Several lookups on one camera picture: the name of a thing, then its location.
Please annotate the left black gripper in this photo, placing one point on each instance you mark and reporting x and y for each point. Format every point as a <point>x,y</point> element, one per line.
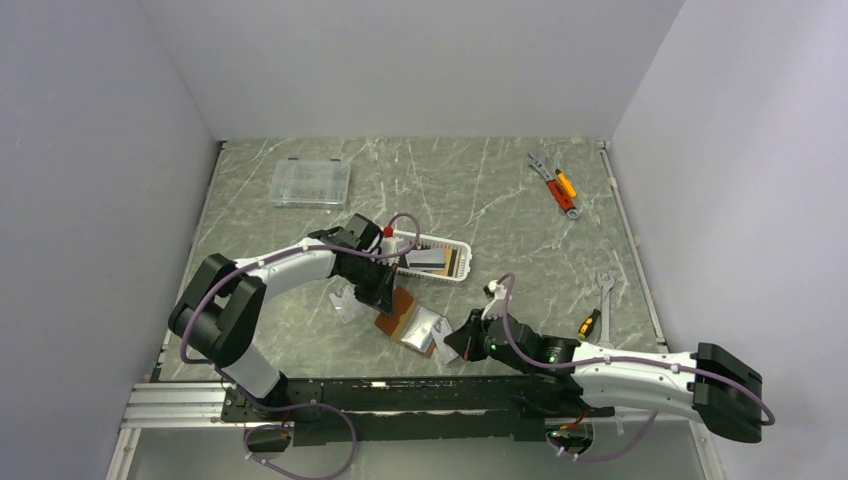
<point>381,295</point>

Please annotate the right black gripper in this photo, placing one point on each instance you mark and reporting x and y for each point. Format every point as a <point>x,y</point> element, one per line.
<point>466,337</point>

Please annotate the clear plastic card sleeve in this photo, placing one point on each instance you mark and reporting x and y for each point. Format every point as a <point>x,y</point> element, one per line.
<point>347,307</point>

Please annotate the silver VIP card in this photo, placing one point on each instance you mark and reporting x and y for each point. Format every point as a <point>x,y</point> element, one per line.
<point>439,332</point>

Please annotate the brown leather card holder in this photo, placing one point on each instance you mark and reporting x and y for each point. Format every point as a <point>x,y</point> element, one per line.
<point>411,325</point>

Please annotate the gold credit card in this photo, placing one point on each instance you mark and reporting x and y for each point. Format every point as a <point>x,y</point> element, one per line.
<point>455,264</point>

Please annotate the white plastic basket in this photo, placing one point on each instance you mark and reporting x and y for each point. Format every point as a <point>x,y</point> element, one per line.
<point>428,241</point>

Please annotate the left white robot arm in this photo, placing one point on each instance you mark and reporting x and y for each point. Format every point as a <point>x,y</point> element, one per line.
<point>217,314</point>

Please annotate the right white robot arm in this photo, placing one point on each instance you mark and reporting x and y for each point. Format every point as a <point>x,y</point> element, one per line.
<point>568,377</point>

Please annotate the yellow black screwdriver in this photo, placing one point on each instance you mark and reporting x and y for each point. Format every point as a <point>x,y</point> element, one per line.
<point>589,324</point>

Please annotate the clear plastic organizer box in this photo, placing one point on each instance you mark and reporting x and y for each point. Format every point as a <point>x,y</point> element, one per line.
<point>300,183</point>

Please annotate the silver open-end wrench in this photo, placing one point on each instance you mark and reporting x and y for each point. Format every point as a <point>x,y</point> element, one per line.
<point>606,282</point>

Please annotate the red adjustable wrench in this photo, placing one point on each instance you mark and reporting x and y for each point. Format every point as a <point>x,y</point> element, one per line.
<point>563,200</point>

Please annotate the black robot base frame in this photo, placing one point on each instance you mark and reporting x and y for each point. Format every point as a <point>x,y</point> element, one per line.
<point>329,410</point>

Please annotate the yellow handled screwdriver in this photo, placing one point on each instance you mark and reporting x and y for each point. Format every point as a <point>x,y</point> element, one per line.
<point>566,184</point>

